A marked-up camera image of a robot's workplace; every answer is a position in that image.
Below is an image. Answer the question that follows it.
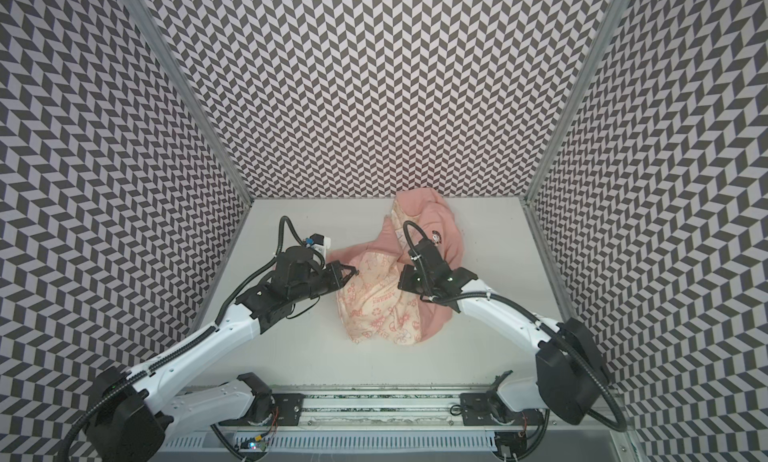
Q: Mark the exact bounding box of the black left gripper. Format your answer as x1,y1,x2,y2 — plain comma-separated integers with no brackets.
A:
286,257,358,302

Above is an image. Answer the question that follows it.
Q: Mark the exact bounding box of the pink Snoopy zip jacket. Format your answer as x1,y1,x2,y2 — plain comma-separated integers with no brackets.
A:
330,188,464,345

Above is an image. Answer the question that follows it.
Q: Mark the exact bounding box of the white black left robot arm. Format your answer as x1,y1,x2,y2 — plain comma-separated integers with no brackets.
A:
74,246,357,461

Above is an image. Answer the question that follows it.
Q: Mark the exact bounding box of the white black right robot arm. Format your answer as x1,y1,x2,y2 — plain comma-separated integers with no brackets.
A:
398,241,626,431

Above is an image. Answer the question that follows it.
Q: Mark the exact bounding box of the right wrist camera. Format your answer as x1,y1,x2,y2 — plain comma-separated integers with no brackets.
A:
409,238,445,270

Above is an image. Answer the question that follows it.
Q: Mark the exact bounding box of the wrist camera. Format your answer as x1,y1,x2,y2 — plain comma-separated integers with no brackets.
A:
409,238,445,270
304,233,331,253

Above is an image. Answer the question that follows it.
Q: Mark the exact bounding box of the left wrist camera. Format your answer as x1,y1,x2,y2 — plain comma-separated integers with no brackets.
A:
304,233,331,253

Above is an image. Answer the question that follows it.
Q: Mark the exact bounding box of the black right corrugated cable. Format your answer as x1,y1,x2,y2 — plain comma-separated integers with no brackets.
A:
419,290,629,433

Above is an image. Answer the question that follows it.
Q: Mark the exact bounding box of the black corrugated cable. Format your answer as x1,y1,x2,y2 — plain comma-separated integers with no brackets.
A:
419,290,629,433
56,215,328,462

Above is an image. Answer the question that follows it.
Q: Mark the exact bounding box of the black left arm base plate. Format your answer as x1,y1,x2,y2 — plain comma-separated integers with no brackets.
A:
220,393,305,427

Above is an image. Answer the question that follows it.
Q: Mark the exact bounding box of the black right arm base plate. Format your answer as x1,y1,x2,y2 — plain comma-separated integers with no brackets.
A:
459,392,544,427

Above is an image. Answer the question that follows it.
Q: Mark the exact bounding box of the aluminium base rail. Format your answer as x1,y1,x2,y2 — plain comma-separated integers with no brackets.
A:
128,385,637,434

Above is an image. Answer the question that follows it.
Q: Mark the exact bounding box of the black left corrugated cable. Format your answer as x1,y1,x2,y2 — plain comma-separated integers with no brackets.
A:
56,215,328,462

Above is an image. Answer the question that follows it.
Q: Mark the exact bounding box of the aluminium corner post left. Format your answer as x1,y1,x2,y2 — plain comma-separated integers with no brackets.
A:
122,0,253,206

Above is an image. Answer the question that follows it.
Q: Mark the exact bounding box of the aluminium corner post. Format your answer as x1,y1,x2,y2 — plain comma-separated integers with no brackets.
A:
122,0,253,206
523,0,631,206

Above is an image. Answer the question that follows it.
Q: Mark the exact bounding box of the aluminium corner post right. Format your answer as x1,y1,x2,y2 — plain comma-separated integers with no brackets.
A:
523,0,631,206

